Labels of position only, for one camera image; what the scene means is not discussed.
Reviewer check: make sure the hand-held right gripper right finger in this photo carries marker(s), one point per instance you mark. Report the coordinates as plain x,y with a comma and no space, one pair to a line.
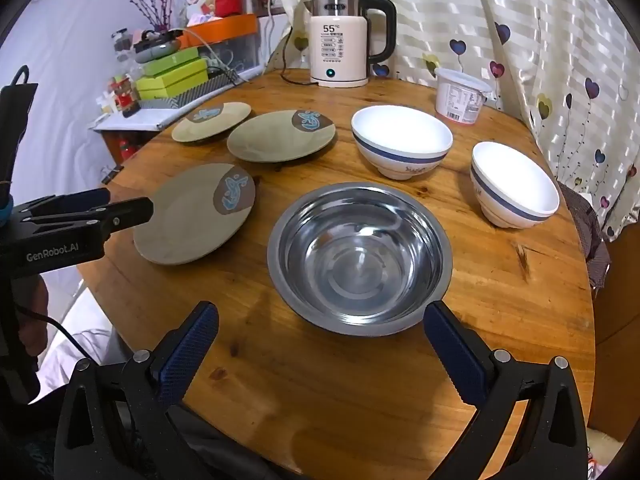
455,355

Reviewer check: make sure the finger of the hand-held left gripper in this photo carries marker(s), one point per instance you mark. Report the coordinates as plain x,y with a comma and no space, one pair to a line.
127,212
80,197

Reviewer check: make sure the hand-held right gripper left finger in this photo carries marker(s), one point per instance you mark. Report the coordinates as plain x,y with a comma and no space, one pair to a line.
190,350

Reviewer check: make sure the beige plate with blue print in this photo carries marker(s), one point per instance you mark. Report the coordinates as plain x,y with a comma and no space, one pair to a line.
272,137
187,220
210,122

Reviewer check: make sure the stainless steel bowl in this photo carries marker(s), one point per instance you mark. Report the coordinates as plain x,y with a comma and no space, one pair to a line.
357,260

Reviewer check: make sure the small white blue-striped bowl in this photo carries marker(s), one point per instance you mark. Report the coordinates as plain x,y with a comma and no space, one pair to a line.
515,180

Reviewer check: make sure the large white blue-striped bowl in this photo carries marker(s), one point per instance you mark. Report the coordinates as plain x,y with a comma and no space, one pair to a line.
400,132

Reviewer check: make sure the black binder clip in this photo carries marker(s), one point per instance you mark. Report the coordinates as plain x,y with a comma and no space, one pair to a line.
112,174

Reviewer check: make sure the red item under shelf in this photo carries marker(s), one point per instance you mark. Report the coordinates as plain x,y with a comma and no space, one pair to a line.
127,150

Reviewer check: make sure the white bedsheet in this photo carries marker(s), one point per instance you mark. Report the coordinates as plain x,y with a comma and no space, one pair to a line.
75,325

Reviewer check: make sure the white side shelf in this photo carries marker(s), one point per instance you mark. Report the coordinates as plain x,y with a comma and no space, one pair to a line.
145,117

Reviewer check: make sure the small colourful figurine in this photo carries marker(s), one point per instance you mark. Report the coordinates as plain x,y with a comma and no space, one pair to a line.
122,95

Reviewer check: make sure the grey zigzag patterned box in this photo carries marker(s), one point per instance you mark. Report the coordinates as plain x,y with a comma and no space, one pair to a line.
200,90

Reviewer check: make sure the dark green flat box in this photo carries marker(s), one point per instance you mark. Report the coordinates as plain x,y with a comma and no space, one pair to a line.
167,60

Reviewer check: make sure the glass pump bottle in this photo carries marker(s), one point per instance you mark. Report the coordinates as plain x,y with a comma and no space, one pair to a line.
121,45

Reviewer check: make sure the wooden cabinet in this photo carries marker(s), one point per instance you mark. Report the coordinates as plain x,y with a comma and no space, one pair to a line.
617,335

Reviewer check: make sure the grey and black gadget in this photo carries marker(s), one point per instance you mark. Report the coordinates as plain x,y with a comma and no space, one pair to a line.
157,45

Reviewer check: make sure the dark patterned cloth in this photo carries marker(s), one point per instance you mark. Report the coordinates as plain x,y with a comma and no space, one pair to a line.
587,230

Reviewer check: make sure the white plastic tub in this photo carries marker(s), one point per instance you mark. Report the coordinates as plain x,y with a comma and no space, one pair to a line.
460,95

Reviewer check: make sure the cream electric kettle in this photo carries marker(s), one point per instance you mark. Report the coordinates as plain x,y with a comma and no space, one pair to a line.
337,45

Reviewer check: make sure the heart-print striped curtain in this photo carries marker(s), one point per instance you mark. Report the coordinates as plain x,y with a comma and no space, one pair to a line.
540,20

